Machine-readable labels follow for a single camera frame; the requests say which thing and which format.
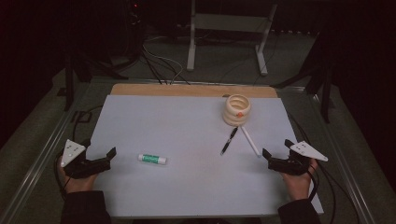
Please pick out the wooden table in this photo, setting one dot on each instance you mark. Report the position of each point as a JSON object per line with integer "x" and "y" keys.
{"x": 186, "y": 90}

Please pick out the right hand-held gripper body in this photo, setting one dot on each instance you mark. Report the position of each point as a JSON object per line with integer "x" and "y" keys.
{"x": 289, "y": 166}

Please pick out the white pen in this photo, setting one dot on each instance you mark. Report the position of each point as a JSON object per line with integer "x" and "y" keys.
{"x": 250, "y": 141}

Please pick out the person's left hand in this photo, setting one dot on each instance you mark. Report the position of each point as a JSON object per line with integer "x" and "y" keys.
{"x": 77, "y": 185}

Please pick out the aluminium frame rail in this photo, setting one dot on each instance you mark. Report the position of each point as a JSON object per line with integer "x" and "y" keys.
{"x": 358, "y": 199}
{"x": 40, "y": 158}

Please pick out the black floor bracket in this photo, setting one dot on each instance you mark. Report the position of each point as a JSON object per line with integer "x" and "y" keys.
{"x": 74, "y": 116}

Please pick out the person's right hand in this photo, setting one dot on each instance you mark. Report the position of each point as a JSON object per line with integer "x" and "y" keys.
{"x": 298, "y": 186}

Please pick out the black pen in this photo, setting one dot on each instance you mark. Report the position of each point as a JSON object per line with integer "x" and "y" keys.
{"x": 229, "y": 141}

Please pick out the white table mat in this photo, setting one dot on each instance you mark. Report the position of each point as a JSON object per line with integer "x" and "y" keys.
{"x": 186, "y": 186}

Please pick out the black tripod stand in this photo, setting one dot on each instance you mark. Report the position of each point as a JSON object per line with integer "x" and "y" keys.
{"x": 325, "y": 102}
{"x": 69, "y": 87}

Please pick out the cream ribbed pen holder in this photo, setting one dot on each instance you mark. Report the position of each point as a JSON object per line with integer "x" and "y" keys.
{"x": 232, "y": 117}

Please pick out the dark equipment rack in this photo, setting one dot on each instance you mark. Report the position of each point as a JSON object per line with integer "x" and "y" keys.
{"x": 134, "y": 18}

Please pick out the green and white glue stick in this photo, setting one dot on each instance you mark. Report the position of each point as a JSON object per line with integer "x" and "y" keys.
{"x": 152, "y": 159}

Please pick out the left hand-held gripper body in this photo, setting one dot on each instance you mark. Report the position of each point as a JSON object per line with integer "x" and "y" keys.
{"x": 74, "y": 168}

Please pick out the white metal stand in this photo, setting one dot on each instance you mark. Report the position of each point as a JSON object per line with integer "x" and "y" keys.
{"x": 191, "y": 46}

